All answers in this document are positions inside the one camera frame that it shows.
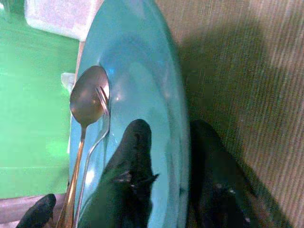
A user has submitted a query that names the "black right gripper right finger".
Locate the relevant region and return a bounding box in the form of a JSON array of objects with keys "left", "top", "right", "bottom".
[{"left": 189, "top": 120, "right": 293, "bottom": 228}]

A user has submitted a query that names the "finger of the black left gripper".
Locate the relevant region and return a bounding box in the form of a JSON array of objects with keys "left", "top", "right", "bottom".
[{"left": 16, "top": 193, "right": 57, "bottom": 228}]

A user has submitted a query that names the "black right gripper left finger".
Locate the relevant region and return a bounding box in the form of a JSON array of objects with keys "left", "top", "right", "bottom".
[{"left": 79, "top": 119, "right": 160, "bottom": 228}]

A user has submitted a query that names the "silver metal fork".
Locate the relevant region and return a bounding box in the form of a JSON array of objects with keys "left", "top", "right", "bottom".
[{"left": 72, "top": 86, "right": 112, "bottom": 228}]

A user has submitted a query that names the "silver metal spoon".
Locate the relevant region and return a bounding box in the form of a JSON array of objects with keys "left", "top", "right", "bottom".
[{"left": 56, "top": 65, "right": 111, "bottom": 228}]

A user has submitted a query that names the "light blue round plate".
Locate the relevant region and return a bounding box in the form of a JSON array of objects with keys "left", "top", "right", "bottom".
[{"left": 68, "top": 0, "right": 192, "bottom": 228}]

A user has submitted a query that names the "green table mat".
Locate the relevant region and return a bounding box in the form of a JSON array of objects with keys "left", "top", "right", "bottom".
[{"left": 0, "top": 0, "right": 81, "bottom": 200}]

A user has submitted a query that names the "small white translucent object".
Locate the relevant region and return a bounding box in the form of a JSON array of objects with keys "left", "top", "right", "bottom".
[{"left": 60, "top": 72, "right": 77, "bottom": 91}]

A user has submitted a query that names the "white foam block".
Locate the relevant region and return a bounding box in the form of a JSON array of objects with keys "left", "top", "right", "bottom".
[{"left": 23, "top": 0, "right": 102, "bottom": 41}]

